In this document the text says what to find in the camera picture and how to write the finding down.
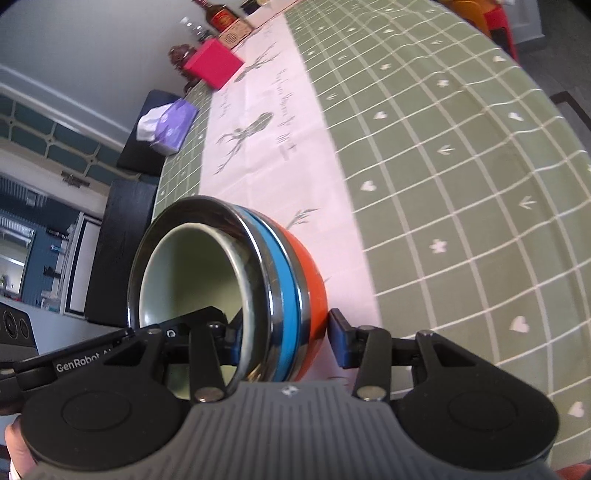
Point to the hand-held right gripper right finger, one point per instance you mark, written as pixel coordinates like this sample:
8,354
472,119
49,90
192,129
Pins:
339,339

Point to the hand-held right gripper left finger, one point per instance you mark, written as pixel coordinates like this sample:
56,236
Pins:
205,360

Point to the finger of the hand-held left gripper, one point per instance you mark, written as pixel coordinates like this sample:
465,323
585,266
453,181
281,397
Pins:
184,321

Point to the green ceramic bowl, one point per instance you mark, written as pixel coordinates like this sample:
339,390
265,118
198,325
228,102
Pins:
194,267

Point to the orange steel bowl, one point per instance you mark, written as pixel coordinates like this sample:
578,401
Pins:
309,277

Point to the stack of nested bowls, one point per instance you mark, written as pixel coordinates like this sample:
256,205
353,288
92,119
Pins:
281,286

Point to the person's left hand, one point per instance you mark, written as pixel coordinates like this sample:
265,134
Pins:
23,452

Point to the white cabinet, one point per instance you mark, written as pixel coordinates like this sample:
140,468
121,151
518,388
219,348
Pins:
78,267

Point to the white deer print table runner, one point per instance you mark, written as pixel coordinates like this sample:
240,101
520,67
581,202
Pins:
277,161

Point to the purple tissue pack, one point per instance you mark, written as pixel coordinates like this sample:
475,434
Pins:
173,127

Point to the glass panel door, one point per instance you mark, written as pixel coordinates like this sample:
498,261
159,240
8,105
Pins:
55,134

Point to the pink box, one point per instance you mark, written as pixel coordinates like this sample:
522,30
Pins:
212,62

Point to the brown ceramic jug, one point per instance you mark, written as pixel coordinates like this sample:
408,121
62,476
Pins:
181,57

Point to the clear water bottle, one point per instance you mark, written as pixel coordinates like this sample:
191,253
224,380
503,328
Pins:
196,28

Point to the brown liquor bottle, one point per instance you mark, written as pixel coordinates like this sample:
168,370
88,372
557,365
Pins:
221,11

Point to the red plastic stool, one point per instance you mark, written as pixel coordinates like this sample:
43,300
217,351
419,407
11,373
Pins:
501,27

